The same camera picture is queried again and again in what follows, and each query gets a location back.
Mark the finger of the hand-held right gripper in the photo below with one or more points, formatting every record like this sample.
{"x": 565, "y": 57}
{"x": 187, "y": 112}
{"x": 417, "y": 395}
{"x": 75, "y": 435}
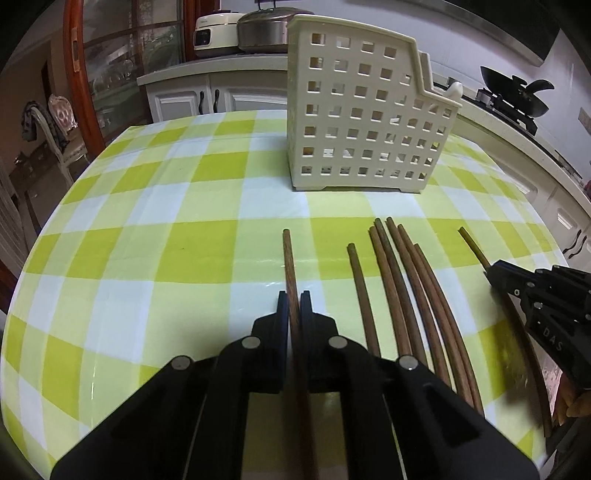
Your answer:
{"x": 565, "y": 276}
{"x": 508, "y": 279}

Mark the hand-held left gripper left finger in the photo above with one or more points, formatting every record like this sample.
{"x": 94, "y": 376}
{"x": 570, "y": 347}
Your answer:
{"x": 282, "y": 323}

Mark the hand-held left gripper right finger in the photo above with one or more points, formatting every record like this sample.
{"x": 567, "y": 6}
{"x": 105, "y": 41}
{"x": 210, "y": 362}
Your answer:
{"x": 306, "y": 323}

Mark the brown wooden chopstick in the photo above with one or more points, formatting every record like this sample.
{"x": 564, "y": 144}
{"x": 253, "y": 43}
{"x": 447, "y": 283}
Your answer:
{"x": 531, "y": 364}
{"x": 289, "y": 265}
{"x": 447, "y": 309}
{"x": 362, "y": 300}
{"x": 400, "y": 290}
{"x": 436, "y": 304}
{"x": 421, "y": 300}
{"x": 390, "y": 295}

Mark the white perforated plastic utensil basket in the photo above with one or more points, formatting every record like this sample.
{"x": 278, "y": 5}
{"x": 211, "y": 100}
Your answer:
{"x": 341, "y": 115}

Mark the person's right hand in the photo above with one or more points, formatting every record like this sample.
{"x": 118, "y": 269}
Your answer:
{"x": 567, "y": 400}

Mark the green checkered tablecloth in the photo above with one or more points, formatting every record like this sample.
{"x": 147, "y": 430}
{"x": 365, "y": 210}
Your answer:
{"x": 161, "y": 240}

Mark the black gas stove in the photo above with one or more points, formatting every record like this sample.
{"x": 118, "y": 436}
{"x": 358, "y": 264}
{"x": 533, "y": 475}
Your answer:
{"x": 505, "y": 110}

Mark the black wok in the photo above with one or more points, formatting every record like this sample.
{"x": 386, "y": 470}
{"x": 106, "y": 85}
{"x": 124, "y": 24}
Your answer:
{"x": 512, "y": 90}

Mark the white spoon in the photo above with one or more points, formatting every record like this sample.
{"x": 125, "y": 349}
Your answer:
{"x": 455, "y": 91}

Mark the white kitchen cabinet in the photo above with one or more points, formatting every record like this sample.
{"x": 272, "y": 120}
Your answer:
{"x": 175, "y": 104}

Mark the range hood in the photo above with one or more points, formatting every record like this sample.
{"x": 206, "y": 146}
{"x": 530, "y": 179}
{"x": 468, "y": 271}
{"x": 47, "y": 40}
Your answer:
{"x": 508, "y": 27}

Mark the stainless steel electric cooker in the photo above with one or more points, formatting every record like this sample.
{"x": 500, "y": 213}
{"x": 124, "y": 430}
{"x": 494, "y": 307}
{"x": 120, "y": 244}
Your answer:
{"x": 263, "y": 30}

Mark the white rice cooker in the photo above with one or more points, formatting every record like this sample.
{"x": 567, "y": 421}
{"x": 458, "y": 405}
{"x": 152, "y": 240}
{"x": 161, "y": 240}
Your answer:
{"x": 210, "y": 32}

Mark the white dining chair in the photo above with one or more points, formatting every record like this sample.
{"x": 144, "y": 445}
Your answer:
{"x": 62, "y": 115}

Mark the dark cloth on chair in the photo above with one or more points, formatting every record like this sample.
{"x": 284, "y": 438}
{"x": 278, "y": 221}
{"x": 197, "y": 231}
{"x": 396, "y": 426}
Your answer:
{"x": 31, "y": 122}

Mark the red-brown wooden glass door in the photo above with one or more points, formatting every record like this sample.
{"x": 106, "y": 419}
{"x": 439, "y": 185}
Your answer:
{"x": 74, "y": 69}

